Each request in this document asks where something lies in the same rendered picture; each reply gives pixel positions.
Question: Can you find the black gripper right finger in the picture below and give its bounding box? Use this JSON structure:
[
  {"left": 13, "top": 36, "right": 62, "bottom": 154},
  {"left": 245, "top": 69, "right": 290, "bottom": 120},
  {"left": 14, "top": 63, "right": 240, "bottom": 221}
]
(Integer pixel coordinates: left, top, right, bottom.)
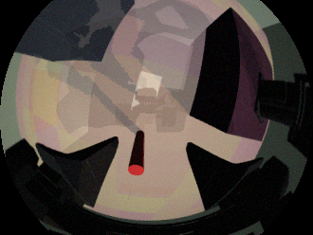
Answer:
[{"left": 186, "top": 142, "right": 264, "bottom": 210}]

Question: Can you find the dark red peg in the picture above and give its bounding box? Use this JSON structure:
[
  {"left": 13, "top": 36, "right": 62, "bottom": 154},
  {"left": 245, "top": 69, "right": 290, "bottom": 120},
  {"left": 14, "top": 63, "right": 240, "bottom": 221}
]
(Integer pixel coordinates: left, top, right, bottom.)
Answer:
[{"left": 127, "top": 130, "right": 145, "bottom": 175}]

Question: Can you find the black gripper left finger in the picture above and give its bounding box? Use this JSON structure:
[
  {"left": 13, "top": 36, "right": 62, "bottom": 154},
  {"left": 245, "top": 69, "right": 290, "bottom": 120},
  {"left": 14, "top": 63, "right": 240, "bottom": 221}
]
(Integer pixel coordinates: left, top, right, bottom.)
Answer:
[{"left": 35, "top": 136, "right": 119, "bottom": 208}]

